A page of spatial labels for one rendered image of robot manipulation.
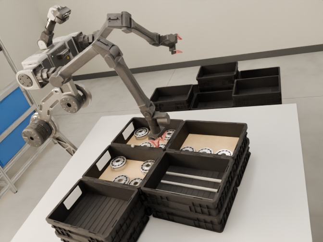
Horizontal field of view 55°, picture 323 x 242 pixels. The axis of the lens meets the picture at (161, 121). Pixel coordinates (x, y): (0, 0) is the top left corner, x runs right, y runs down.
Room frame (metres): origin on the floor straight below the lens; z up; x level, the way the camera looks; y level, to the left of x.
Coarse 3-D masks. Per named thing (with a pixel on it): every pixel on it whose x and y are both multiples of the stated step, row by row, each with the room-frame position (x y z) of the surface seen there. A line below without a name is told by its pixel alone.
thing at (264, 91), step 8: (240, 80) 2.56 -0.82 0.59; (248, 80) 2.53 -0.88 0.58; (256, 80) 2.50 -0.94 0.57; (264, 80) 2.47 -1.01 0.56; (272, 80) 2.44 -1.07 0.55; (280, 80) 2.33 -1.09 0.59; (240, 88) 2.56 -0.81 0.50; (248, 88) 2.53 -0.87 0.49; (256, 88) 2.49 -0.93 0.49; (264, 88) 2.45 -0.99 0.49; (272, 88) 2.41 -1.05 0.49; (280, 88) 2.21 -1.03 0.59; (232, 96) 2.33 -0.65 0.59; (240, 96) 2.29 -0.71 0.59; (248, 96) 2.26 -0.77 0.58; (256, 96) 2.24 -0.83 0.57; (264, 96) 2.22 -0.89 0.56; (272, 96) 2.19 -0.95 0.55; (280, 96) 2.18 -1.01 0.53; (240, 104) 2.31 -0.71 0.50; (248, 104) 2.28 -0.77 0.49; (256, 104) 2.24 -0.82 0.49; (264, 104) 2.21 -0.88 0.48; (272, 104) 2.18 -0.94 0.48; (280, 104) 2.16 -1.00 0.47
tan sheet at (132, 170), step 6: (132, 162) 1.53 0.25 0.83; (138, 162) 1.52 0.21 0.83; (108, 168) 1.55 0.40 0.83; (126, 168) 1.50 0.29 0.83; (132, 168) 1.48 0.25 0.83; (138, 168) 1.46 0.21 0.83; (102, 174) 1.51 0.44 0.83; (108, 174) 1.49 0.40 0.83; (114, 174) 1.47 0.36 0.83; (120, 174) 1.46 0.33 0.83; (126, 174) 1.44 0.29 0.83; (132, 174) 1.42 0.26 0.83; (138, 174) 1.41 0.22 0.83; (108, 180) 1.44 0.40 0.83
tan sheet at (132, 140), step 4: (132, 136) 1.81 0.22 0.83; (132, 140) 1.77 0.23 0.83; (136, 140) 1.75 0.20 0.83; (140, 140) 1.74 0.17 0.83; (144, 140) 1.73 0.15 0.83; (148, 140) 1.71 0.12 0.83; (160, 140) 1.67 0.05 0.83; (128, 144) 1.74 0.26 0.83; (136, 144) 1.71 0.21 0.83; (156, 144) 1.64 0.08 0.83
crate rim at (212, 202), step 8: (168, 152) 1.39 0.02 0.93; (176, 152) 1.37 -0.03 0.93; (184, 152) 1.35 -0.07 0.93; (160, 160) 1.35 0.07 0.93; (232, 160) 1.18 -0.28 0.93; (224, 176) 1.09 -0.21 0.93; (144, 184) 1.20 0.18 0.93; (224, 184) 1.06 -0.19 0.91; (144, 192) 1.17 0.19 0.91; (152, 192) 1.14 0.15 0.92; (160, 192) 1.11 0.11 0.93; (168, 192) 1.10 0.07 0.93; (216, 192) 1.01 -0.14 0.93; (184, 200) 1.04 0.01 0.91; (192, 200) 1.01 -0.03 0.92; (200, 200) 0.99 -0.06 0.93; (208, 200) 0.97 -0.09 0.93; (216, 200) 0.96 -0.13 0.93
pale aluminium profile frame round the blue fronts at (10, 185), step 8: (0, 40) 3.48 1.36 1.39; (8, 56) 3.46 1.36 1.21; (16, 72) 3.46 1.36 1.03; (24, 88) 3.47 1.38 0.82; (32, 96) 3.49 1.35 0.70; (32, 104) 3.47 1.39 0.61; (24, 112) 3.29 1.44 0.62; (16, 120) 3.15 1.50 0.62; (8, 128) 3.01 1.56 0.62; (0, 136) 2.89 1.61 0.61; (24, 152) 3.03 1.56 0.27; (40, 152) 3.21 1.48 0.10; (16, 160) 2.91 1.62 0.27; (32, 160) 3.06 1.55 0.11; (0, 168) 2.73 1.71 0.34; (8, 168) 2.79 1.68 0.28; (24, 168) 2.94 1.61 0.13; (0, 176) 2.69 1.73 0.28; (16, 176) 2.82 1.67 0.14; (0, 184) 2.76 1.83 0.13; (8, 184) 2.71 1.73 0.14; (0, 192) 2.62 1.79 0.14; (16, 192) 2.72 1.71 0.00
